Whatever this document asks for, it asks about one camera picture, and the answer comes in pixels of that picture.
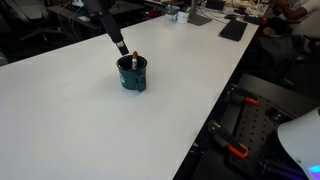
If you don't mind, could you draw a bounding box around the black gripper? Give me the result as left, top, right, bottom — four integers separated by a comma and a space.
83, 0, 130, 56

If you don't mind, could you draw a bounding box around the red and white marker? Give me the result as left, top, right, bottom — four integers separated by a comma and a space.
131, 50, 139, 71

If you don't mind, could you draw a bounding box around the dark green mug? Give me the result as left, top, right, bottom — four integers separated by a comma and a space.
116, 54, 148, 93

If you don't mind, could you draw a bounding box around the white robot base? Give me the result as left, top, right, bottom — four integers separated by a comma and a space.
277, 107, 320, 180

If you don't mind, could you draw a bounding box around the person forearm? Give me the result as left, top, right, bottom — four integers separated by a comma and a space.
276, 0, 320, 20

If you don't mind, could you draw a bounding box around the red object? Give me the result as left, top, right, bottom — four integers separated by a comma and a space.
148, 8, 163, 19

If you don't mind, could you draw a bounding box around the green and white mug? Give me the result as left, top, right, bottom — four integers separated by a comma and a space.
164, 4, 180, 21

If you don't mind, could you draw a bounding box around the grey monitor stand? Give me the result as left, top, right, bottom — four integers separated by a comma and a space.
187, 0, 213, 27

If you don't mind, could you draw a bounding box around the grey office chair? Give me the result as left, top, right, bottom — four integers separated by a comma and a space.
4, 0, 51, 43

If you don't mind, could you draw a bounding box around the black box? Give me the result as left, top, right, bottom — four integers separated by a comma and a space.
205, 0, 226, 11

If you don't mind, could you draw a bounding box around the black flat pad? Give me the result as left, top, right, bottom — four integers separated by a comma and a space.
218, 19, 249, 42

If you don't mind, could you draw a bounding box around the black case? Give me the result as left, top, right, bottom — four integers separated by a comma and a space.
243, 13, 265, 26

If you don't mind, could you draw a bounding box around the black orange clamp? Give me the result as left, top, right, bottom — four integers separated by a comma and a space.
224, 87, 260, 106
208, 120, 250, 160

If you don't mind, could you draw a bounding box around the dark office chair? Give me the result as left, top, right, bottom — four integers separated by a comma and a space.
258, 16, 320, 88

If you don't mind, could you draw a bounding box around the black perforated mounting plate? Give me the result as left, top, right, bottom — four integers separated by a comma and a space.
229, 94, 303, 179

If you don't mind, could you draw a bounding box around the black connector block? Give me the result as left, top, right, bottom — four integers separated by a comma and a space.
266, 105, 296, 125

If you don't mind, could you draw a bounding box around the blue cable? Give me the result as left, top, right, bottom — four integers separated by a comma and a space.
68, 4, 86, 34

